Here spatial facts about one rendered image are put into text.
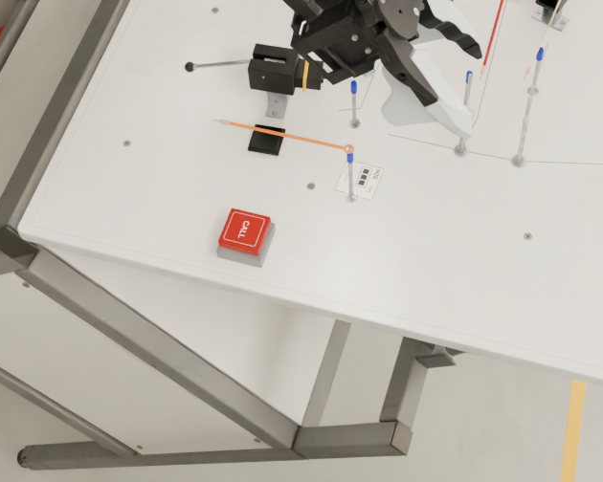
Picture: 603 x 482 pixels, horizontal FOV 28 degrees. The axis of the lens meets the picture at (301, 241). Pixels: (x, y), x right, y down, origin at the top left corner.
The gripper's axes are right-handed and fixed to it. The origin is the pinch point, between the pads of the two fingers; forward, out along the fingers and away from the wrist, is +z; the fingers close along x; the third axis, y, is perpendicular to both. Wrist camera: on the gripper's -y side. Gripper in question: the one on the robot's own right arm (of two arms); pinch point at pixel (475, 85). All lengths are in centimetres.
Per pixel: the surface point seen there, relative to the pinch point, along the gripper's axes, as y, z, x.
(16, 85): 97, 5, -49
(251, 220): 46, 17, -13
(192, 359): 77, 37, -12
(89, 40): 70, 1, -42
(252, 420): 77, 51, -9
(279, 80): 42, 13, -31
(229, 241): 47, 16, -10
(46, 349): 98, 26, -13
